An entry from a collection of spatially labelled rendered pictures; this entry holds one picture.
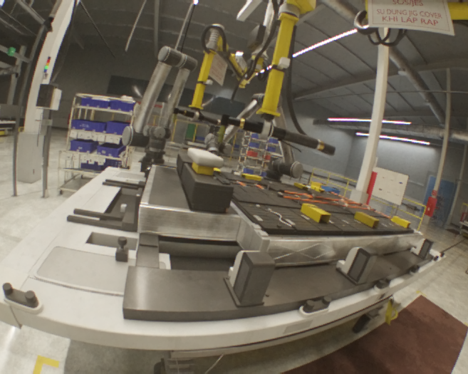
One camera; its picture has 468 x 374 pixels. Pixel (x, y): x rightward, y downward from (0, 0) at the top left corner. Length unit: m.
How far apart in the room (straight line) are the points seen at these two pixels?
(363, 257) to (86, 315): 0.86
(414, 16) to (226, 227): 1.08
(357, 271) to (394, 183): 8.48
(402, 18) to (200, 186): 0.98
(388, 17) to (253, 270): 0.94
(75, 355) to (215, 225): 1.17
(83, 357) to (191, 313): 1.05
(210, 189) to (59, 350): 1.32
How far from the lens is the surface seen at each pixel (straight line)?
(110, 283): 0.63
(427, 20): 0.92
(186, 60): 2.09
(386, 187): 9.38
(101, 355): 1.46
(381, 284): 0.99
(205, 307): 0.53
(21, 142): 4.51
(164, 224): 0.77
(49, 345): 1.56
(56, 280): 0.65
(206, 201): 0.77
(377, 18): 0.93
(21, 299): 0.58
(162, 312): 0.51
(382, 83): 7.02
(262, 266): 0.49
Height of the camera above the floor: 1.25
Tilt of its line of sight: 11 degrees down
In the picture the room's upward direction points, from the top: 13 degrees clockwise
